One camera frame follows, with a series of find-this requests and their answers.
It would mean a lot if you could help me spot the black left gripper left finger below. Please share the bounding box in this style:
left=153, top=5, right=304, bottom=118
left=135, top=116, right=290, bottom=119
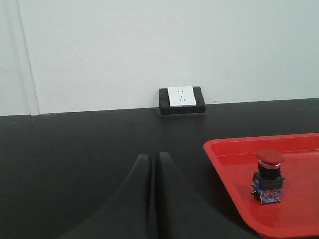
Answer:
left=60, top=154, right=152, bottom=239

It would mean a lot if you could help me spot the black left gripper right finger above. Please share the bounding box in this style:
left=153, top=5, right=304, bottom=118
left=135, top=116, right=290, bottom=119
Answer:
left=156, top=152, right=259, bottom=239

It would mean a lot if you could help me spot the red mushroom push button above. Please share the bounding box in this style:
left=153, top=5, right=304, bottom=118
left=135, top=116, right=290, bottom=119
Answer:
left=251, top=149, right=285, bottom=204

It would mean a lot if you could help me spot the red plastic tray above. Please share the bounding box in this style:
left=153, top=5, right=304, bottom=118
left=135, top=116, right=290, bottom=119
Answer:
left=204, top=133, right=319, bottom=239

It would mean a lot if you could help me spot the white socket black box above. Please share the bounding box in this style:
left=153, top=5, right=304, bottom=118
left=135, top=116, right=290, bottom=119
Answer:
left=159, top=86, right=206, bottom=116

